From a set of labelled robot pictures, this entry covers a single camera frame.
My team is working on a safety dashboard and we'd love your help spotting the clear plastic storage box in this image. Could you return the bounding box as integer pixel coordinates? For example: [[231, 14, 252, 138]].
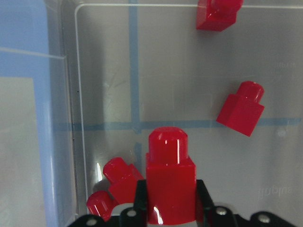
[[47, 0, 303, 227]]

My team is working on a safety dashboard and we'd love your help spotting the red block middle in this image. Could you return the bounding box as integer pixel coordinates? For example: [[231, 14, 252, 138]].
[[216, 81, 265, 137]]

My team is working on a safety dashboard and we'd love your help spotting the red block pair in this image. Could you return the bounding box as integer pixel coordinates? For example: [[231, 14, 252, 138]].
[[103, 157, 144, 204], [86, 191, 118, 222]]

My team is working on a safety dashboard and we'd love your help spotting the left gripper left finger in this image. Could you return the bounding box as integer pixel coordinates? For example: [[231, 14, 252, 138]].
[[70, 180, 148, 227]]

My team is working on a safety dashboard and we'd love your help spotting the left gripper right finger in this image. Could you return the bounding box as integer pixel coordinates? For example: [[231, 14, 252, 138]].
[[196, 180, 295, 227]]

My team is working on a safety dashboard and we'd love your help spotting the red block from tray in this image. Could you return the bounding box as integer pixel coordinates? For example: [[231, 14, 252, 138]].
[[146, 127, 196, 225]]

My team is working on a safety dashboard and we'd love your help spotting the red block lower pair upper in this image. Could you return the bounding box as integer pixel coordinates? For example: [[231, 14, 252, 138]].
[[103, 157, 144, 204]]

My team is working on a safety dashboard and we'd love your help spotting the blue plastic tray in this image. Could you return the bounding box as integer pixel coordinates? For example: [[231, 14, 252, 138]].
[[0, 0, 50, 227]]

